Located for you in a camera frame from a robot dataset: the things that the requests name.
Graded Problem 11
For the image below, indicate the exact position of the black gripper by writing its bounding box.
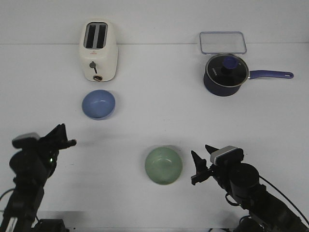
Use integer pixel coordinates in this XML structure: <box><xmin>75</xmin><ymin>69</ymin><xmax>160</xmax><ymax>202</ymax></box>
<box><xmin>191</xmin><ymin>145</ymin><xmax>231</xmax><ymax>191</ymax></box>
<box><xmin>37</xmin><ymin>123</ymin><xmax>77</xmax><ymax>167</ymax></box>

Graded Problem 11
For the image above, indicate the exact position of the green bowl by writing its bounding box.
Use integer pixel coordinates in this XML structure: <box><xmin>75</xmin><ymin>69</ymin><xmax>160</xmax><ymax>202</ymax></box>
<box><xmin>144</xmin><ymin>146</ymin><xmax>183</xmax><ymax>185</ymax></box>

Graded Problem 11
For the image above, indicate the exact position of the blue bowl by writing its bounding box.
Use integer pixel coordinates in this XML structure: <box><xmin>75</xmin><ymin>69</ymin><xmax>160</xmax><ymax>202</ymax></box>
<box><xmin>81</xmin><ymin>89</ymin><xmax>116</xmax><ymax>120</ymax></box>

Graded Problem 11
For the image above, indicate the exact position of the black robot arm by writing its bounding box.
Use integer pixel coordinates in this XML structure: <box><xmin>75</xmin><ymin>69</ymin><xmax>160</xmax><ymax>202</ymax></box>
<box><xmin>191</xmin><ymin>145</ymin><xmax>309</xmax><ymax>232</ymax></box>
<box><xmin>0</xmin><ymin>124</ymin><xmax>77</xmax><ymax>232</ymax></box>

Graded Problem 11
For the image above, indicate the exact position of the dark blue saucepan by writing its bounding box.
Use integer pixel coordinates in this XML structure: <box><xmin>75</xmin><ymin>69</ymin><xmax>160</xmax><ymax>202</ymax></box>
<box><xmin>203</xmin><ymin>70</ymin><xmax>294</xmax><ymax>97</ymax></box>

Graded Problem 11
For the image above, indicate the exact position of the glass lid blue knob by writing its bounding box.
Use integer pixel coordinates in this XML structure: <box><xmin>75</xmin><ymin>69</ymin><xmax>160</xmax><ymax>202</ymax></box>
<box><xmin>205</xmin><ymin>54</ymin><xmax>249</xmax><ymax>77</ymax></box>

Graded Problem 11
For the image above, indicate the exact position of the white toaster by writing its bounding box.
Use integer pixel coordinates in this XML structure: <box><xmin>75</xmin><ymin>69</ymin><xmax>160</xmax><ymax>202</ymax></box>
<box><xmin>79</xmin><ymin>19</ymin><xmax>118</xmax><ymax>82</ymax></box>

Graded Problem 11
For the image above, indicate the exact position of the clear plastic container lid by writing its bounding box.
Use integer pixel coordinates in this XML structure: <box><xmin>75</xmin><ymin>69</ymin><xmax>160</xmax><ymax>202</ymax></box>
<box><xmin>199</xmin><ymin>31</ymin><xmax>247</xmax><ymax>55</ymax></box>

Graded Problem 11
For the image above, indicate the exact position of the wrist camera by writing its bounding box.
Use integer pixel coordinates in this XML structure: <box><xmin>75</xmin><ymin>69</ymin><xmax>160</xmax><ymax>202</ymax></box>
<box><xmin>12</xmin><ymin>132</ymin><xmax>40</xmax><ymax>148</ymax></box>
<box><xmin>210</xmin><ymin>145</ymin><xmax>244</xmax><ymax>166</ymax></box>

